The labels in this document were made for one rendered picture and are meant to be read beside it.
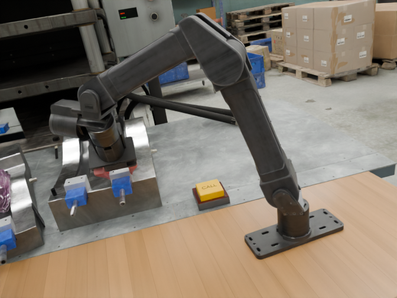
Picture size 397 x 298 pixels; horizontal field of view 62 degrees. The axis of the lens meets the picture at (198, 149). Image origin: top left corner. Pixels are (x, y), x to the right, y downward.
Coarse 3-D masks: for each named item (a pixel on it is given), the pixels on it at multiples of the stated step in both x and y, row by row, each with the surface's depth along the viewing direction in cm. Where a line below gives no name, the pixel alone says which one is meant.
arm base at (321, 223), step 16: (304, 208) 64; (288, 224) 64; (304, 224) 64; (320, 224) 69; (336, 224) 68; (256, 240) 67; (272, 240) 66; (288, 240) 65; (304, 240) 65; (256, 256) 64
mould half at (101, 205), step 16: (128, 128) 105; (144, 128) 105; (64, 144) 102; (144, 144) 101; (64, 160) 98; (144, 160) 91; (64, 176) 90; (96, 176) 86; (144, 176) 82; (64, 192) 81; (96, 192) 79; (112, 192) 80; (144, 192) 82; (64, 208) 79; (80, 208) 80; (96, 208) 81; (112, 208) 82; (128, 208) 83; (144, 208) 84; (64, 224) 81; (80, 224) 82
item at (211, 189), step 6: (210, 180) 86; (216, 180) 85; (198, 186) 84; (204, 186) 83; (210, 186) 83; (216, 186) 83; (198, 192) 82; (204, 192) 81; (210, 192) 81; (216, 192) 81; (222, 192) 81; (204, 198) 81; (210, 198) 81
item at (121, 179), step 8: (128, 168) 81; (112, 176) 79; (120, 176) 80; (128, 176) 80; (112, 184) 77; (120, 184) 77; (128, 184) 77; (120, 192) 76; (128, 192) 77; (120, 200) 72
